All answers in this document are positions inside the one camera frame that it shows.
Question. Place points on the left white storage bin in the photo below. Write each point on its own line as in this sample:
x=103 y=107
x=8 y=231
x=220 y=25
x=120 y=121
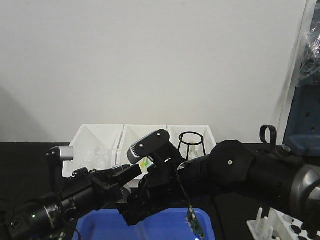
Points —
x=90 y=136

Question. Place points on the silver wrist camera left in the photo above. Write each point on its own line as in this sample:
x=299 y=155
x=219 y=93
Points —
x=61 y=153

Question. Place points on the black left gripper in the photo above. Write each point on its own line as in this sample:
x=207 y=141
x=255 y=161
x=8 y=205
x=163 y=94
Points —
x=101 y=187

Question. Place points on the right white storage bin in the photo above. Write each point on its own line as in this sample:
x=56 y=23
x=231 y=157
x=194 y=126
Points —
x=209 y=141

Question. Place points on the white test tube rack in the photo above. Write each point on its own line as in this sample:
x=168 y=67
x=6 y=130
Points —
x=278 y=225

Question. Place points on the black wire tripod stand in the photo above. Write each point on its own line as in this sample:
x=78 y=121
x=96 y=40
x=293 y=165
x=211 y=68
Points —
x=191 y=139

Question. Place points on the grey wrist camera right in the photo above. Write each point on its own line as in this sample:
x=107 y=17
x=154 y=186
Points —
x=147 y=145

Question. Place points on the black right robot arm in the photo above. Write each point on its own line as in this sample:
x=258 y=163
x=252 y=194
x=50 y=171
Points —
x=286 y=184

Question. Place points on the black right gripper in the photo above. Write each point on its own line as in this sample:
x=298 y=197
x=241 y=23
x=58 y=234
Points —
x=155 y=188

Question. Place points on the clear bag of pegs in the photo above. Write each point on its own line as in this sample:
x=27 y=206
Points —
x=309 y=73

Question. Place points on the glass flask in bin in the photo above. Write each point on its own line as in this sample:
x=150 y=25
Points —
x=191 y=152

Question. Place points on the white storage bin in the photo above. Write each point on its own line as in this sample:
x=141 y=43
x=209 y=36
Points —
x=209 y=141
x=90 y=136
x=131 y=134

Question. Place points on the blue plastic tray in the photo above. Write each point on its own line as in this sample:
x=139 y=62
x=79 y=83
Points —
x=109 y=224

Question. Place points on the grey pegboard drying rack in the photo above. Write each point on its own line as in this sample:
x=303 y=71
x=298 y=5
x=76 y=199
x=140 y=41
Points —
x=302 y=134

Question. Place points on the glassware in left bin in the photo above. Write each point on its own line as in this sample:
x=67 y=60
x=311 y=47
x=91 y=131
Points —
x=98 y=158

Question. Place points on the middle white storage bin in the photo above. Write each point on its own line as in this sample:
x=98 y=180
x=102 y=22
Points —
x=131 y=134

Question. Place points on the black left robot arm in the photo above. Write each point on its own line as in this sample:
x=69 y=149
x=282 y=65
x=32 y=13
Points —
x=41 y=217

